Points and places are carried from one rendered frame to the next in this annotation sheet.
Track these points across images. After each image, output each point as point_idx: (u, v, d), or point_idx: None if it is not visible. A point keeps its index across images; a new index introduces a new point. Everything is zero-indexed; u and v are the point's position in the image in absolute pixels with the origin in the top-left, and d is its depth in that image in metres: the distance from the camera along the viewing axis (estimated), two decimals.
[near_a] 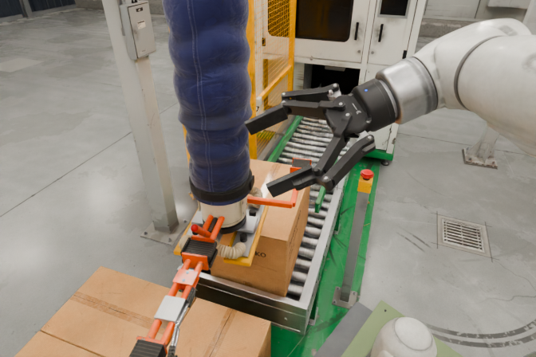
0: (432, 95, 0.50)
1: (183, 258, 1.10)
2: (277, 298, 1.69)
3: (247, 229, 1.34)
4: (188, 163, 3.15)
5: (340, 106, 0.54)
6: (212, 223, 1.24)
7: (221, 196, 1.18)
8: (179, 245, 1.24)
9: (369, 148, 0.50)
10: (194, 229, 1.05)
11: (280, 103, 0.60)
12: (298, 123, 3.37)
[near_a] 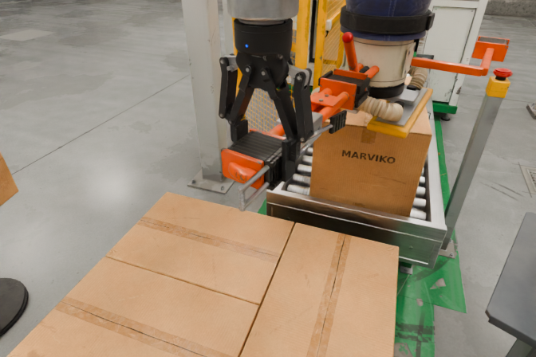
0: None
1: (322, 87, 0.78)
2: (404, 219, 1.33)
3: (405, 99, 0.95)
4: None
5: (250, 71, 0.47)
6: (362, 69, 0.89)
7: (386, 22, 0.83)
8: (313, 93, 0.93)
9: (308, 80, 0.45)
10: (347, 37, 0.73)
11: (230, 123, 0.55)
12: None
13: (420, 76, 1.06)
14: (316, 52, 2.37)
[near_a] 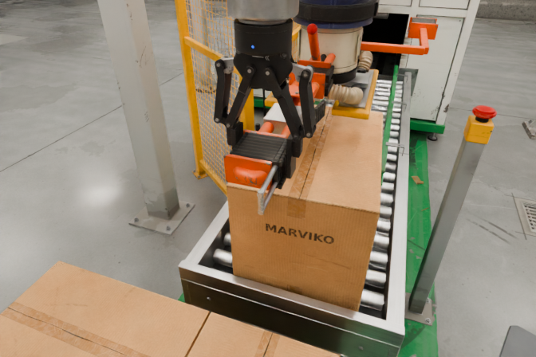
0: None
1: (291, 79, 0.80)
2: (350, 315, 0.99)
3: (360, 82, 1.01)
4: (192, 131, 2.45)
5: (252, 72, 0.47)
6: (321, 57, 0.92)
7: (340, 11, 0.86)
8: None
9: (311, 76, 0.47)
10: (312, 29, 0.74)
11: (226, 127, 0.54)
12: None
13: (367, 59, 1.13)
14: None
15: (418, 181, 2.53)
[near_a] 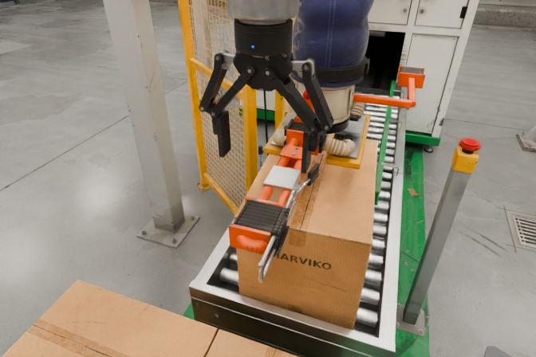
0: None
1: (289, 137, 0.88)
2: (346, 333, 1.09)
3: (352, 131, 1.09)
4: (197, 147, 2.55)
5: (252, 73, 0.47)
6: (316, 111, 1.01)
7: (333, 72, 0.95)
8: (274, 136, 1.02)
9: (313, 68, 0.46)
10: (307, 96, 0.83)
11: (211, 115, 0.54)
12: None
13: (360, 107, 1.22)
14: (276, 92, 2.13)
15: (414, 194, 2.64)
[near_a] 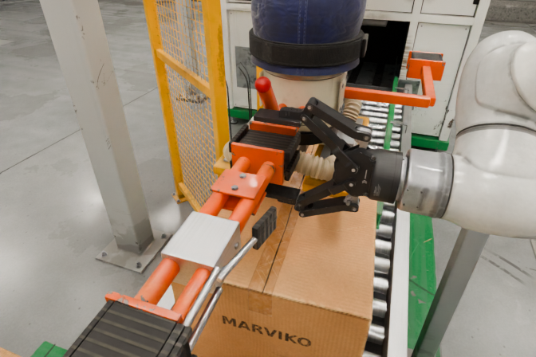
0: (446, 153, 0.48)
1: (235, 154, 0.53)
2: None
3: (344, 141, 0.75)
4: (170, 152, 2.21)
5: None
6: None
7: (311, 52, 0.60)
8: (225, 151, 0.68)
9: (364, 130, 0.48)
10: (262, 86, 0.48)
11: (297, 199, 0.59)
12: None
13: (355, 106, 0.87)
14: None
15: None
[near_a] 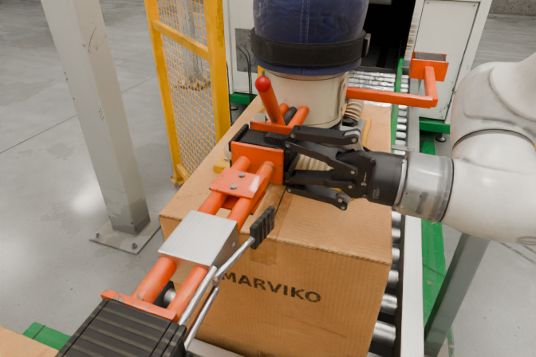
0: (446, 157, 0.47)
1: (234, 154, 0.53)
2: None
3: None
4: (167, 132, 2.13)
5: None
6: (288, 113, 0.66)
7: (312, 52, 0.60)
8: (226, 150, 0.68)
9: (349, 133, 0.48)
10: (262, 85, 0.48)
11: None
12: None
13: (356, 106, 0.87)
14: None
15: None
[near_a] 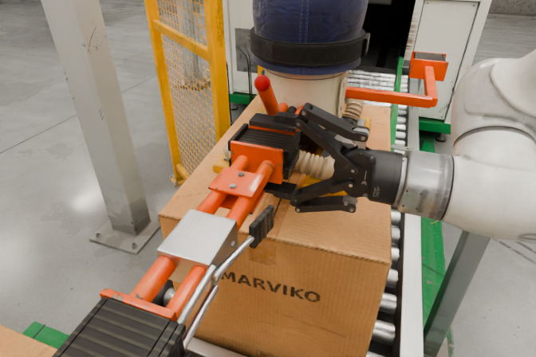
0: (446, 154, 0.47)
1: (234, 154, 0.53)
2: None
3: (344, 141, 0.75)
4: (167, 131, 2.13)
5: None
6: (287, 112, 0.66)
7: (312, 52, 0.60)
8: (225, 149, 0.68)
9: (360, 130, 0.48)
10: (261, 84, 0.48)
11: (293, 195, 0.58)
12: None
13: (356, 106, 0.87)
14: None
15: None
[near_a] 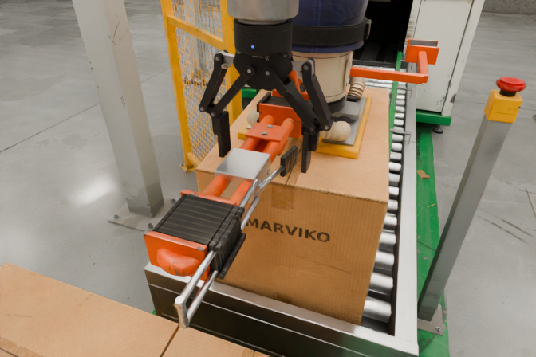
0: None
1: (262, 114, 0.66)
2: (350, 330, 0.80)
3: (349, 112, 0.88)
4: (179, 121, 2.26)
5: (252, 73, 0.47)
6: (302, 86, 0.79)
7: (323, 33, 0.73)
8: (249, 117, 0.80)
9: (313, 68, 0.46)
10: None
11: (211, 115, 0.54)
12: None
13: (359, 85, 1.00)
14: None
15: (423, 175, 2.34)
